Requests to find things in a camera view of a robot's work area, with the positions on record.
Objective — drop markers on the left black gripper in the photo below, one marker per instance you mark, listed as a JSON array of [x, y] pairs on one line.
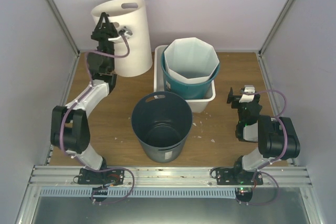
[[105, 32]]

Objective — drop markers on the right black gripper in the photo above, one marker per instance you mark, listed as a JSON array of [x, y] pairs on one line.
[[234, 98]]

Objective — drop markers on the white cylindrical bin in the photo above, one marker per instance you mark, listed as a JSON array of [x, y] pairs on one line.
[[132, 14]]

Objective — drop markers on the dark grey round bin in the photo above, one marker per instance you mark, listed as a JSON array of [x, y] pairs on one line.
[[162, 122]]

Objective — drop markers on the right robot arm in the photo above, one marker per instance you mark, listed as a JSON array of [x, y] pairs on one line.
[[275, 136]]

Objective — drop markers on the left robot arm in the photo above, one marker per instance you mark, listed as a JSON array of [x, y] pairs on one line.
[[69, 124]]

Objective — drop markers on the white rectangular tub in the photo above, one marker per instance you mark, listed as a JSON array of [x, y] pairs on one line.
[[198, 105]]

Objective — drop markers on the teal round bin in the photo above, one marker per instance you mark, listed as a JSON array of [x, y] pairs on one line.
[[186, 91]]

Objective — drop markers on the white faceted bin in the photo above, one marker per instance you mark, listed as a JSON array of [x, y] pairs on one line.
[[190, 60]]

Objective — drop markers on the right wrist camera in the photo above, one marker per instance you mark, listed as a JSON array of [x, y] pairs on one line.
[[248, 93]]

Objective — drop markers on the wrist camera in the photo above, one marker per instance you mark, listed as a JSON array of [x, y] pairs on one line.
[[122, 33], [248, 93]]

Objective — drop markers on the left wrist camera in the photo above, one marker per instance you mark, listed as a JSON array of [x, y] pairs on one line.
[[122, 33]]

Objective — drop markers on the left aluminium frame post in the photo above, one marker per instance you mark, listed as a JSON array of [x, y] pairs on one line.
[[56, 13]]

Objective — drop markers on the aluminium frame post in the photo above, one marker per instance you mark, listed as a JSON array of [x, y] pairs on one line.
[[279, 20], [56, 13]]

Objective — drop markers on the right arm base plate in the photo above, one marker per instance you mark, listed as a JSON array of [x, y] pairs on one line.
[[235, 176]]

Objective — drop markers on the right aluminium frame post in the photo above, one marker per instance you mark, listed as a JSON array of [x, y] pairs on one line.
[[279, 20]]

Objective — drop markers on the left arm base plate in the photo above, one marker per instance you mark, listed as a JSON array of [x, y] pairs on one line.
[[109, 178]]

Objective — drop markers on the grey slotted cable duct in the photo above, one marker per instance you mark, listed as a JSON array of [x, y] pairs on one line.
[[140, 192]]

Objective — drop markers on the aluminium front rail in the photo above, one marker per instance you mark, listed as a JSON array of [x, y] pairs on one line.
[[290, 176]]

